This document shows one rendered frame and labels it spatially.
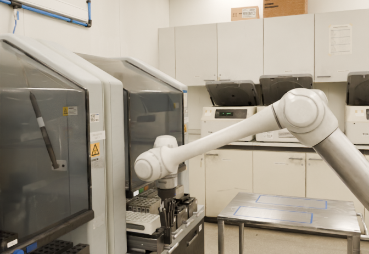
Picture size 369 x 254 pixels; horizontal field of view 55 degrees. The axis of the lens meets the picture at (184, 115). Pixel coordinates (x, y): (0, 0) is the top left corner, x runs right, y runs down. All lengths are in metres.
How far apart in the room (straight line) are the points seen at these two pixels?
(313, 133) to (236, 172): 2.70
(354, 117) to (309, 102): 2.57
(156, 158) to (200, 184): 2.69
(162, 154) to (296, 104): 0.49
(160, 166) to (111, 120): 0.27
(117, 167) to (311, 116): 0.75
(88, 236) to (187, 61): 3.12
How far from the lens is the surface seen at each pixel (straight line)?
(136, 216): 1.61
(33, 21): 2.73
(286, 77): 3.81
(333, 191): 3.73
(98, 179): 1.33
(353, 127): 3.64
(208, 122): 3.81
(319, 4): 4.36
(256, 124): 1.34
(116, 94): 1.41
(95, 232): 1.36
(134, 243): 1.57
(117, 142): 1.42
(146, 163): 1.25
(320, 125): 1.14
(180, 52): 4.24
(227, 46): 4.07
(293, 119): 1.10
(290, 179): 3.71
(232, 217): 1.71
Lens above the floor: 1.37
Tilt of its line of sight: 3 degrees down
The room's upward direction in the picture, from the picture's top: 1 degrees counter-clockwise
